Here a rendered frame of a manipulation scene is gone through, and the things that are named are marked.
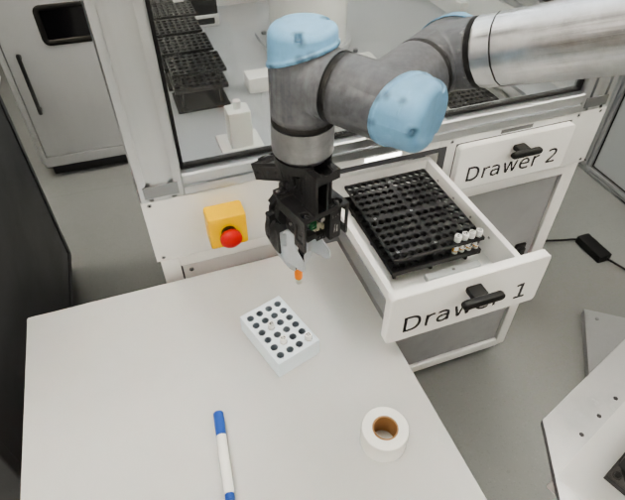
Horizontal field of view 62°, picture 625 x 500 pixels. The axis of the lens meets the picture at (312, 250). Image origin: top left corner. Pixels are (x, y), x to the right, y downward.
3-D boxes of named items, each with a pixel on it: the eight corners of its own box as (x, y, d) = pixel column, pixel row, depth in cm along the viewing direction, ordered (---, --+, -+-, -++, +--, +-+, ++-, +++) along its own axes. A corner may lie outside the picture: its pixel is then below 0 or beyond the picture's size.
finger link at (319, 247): (320, 284, 77) (318, 239, 70) (297, 260, 80) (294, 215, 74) (337, 274, 78) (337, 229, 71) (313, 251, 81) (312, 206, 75)
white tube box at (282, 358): (319, 352, 92) (319, 339, 89) (279, 377, 88) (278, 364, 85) (280, 309, 99) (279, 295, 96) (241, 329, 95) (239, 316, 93)
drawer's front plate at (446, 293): (533, 299, 93) (553, 254, 85) (384, 344, 86) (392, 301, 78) (527, 292, 94) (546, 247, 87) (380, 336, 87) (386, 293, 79)
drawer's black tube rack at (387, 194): (476, 262, 97) (484, 236, 92) (391, 287, 93) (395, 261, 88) (420, 192, 112) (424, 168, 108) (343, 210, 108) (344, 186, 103)
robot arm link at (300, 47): (315, 47, 49) (246, 25, 52) (314, 148, 56) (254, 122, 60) (361, 21, 53) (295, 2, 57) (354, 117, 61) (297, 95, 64)
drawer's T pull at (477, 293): (505, 300, 82) (507, 294, 81) (463, 312, 81) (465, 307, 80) (491, 284, 85) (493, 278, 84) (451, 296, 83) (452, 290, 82)
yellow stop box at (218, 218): (250, 243, 100) (246, 214, 95) (212, 252, 98) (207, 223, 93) (243, 227, 104) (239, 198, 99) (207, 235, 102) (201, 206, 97)
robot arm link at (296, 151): (257, 116, 61) (313, 96, 65) (260, 149, 64) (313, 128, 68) (294, 145, 57) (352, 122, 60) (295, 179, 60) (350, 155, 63)
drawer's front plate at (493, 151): (561, 166, 122) (576, 124, 115) (451, 191, 115) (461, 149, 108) (556, 162, 124) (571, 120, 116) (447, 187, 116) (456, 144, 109)
